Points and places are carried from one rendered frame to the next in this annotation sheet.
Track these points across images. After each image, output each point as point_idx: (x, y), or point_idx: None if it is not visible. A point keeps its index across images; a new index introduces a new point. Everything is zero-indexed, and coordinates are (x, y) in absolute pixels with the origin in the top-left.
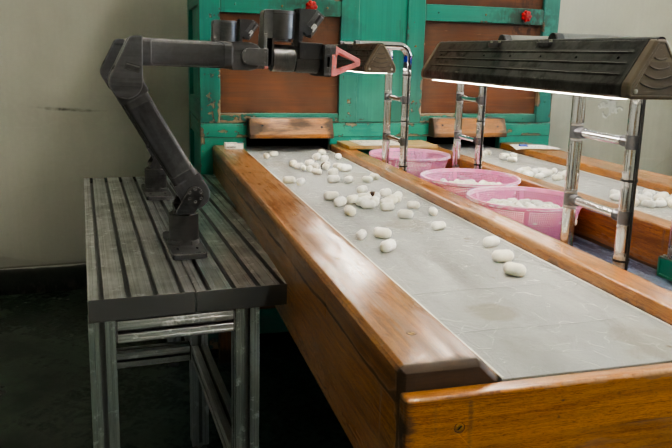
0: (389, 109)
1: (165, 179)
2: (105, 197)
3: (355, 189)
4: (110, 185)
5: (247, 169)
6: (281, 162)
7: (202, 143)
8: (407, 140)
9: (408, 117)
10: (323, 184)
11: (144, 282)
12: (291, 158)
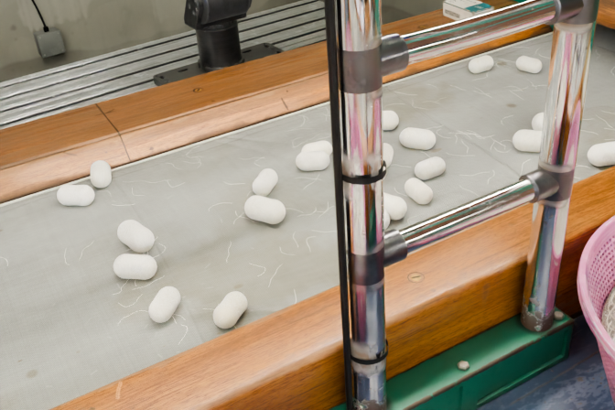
0: (559, 67)
1: (216, 51)
2: (164, 50)
3: (21, 313)
4: (266, 26)
5: (153, 100)
6: (436, 101)
7: None
8: (357, 263)
9: (352, 161)
10: (101, 235)
11: None
12: (524, 97)
